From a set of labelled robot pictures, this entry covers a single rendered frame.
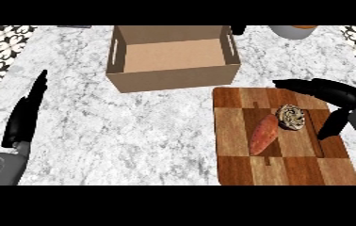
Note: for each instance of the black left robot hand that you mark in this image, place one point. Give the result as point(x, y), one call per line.
point(22, 116)

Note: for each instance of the orange sweet potato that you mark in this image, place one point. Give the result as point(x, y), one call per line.
point(265, 135)

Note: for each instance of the swirled cupcake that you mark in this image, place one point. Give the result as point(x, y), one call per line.
point(291, 117)

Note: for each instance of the grey pot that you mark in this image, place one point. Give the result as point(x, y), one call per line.
point(293, 31)

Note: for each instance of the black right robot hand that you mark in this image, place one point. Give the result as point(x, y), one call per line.
point(327, 93)

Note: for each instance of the checkered wooden cutting board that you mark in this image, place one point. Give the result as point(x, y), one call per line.
point(278, 138)

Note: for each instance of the small black object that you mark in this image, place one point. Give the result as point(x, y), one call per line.
point(238, 29)

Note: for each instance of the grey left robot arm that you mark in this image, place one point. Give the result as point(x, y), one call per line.
point(11, 167)

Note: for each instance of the open cardboard box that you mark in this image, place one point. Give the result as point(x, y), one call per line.
point(172, 58)

